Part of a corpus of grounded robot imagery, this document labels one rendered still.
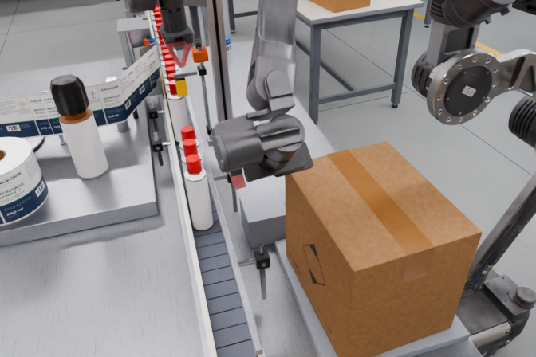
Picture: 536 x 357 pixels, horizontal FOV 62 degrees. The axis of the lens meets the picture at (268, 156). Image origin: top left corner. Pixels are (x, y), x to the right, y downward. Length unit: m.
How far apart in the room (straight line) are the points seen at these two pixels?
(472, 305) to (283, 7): 1.45
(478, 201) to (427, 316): 1.85
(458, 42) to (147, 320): 0.99
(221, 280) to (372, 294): 0.37
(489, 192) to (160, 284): 2.11
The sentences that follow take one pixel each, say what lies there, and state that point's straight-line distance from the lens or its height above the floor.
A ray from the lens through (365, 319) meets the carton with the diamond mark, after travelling 0.84.
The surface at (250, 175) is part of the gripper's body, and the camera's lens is 0.71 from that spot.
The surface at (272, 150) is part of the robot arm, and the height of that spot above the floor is 1.30.
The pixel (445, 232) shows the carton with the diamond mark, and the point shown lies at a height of 1.12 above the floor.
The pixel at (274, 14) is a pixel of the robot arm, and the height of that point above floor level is 1.46.
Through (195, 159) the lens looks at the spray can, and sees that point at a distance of 1.02.
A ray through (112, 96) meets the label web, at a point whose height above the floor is 1.01.
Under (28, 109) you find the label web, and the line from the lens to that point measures 1.56.
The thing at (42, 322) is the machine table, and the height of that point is 0.83.
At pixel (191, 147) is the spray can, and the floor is 1.08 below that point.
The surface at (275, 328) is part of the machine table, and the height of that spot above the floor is 0.83.
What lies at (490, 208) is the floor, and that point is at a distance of 2.72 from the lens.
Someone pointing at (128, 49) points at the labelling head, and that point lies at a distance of 1.77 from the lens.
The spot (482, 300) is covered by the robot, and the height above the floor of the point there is 0.24.
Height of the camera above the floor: 1.66
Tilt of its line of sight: 35 degrees down
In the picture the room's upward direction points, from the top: 2 degrees counter-clockwise
